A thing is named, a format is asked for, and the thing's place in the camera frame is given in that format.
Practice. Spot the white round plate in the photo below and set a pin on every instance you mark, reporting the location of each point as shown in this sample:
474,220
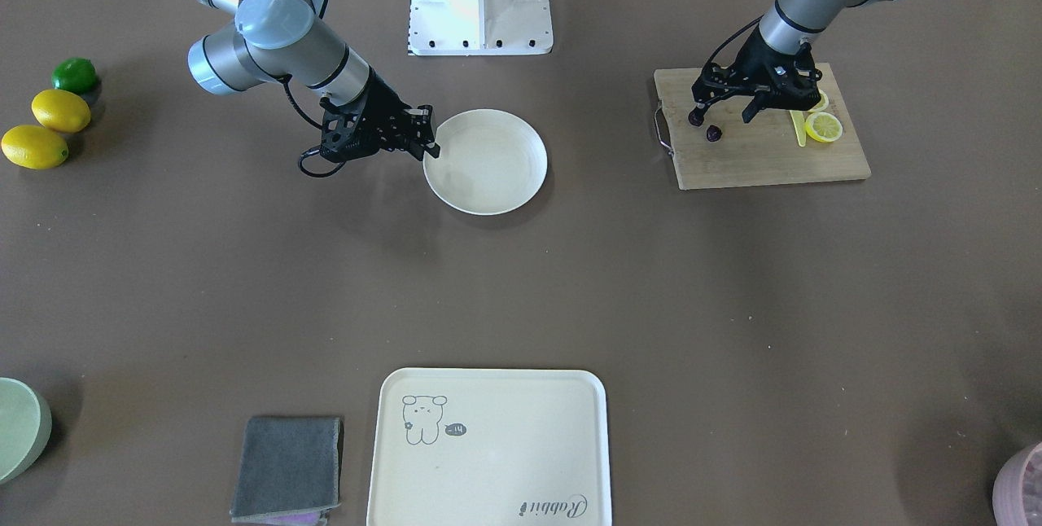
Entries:
491,162

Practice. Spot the lemon slice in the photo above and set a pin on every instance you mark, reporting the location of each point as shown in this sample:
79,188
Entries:
822,105
823,127

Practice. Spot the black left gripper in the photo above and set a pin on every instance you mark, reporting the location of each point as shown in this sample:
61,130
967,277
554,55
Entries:
763,54

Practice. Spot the wooden cutting board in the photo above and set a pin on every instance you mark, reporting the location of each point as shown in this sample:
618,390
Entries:
761,153

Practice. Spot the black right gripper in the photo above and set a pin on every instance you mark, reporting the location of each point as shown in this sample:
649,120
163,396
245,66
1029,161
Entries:
385,105

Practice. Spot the green lime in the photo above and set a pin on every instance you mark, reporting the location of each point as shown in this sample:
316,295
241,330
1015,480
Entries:
76,75

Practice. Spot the mint green bowl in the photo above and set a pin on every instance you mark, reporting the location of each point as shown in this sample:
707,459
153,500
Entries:
26,424

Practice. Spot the cream rabbit tray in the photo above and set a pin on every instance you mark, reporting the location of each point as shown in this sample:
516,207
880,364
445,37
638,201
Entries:
491,447

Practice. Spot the pink mixing bowl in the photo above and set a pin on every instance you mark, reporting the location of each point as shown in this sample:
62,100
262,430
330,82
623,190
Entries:
1016,493

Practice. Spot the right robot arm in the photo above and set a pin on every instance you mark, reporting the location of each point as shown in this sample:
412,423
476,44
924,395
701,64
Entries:
276,41

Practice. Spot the grey folded cloth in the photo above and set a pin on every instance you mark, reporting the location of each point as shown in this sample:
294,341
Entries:
288,471

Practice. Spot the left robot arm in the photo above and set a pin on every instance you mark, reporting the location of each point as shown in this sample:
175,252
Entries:
786,21

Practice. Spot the yellow lemon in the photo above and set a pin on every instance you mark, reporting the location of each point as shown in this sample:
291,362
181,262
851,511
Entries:
60,110
34,147

